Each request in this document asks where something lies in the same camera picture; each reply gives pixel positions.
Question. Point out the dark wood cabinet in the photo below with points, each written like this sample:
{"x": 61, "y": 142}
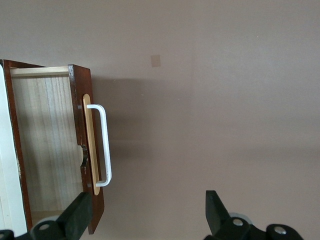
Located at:
{"x": 13, "y": 125}

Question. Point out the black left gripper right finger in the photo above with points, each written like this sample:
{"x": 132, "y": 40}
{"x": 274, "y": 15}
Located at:
{"x": 222, "y": 225}

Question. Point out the white cabinet door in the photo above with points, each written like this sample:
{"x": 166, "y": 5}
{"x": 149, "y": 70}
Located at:
{"x": 7, "y": 150}

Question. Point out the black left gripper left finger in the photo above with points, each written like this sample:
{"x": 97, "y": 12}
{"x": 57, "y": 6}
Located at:
{"x": 70, "y": 225}

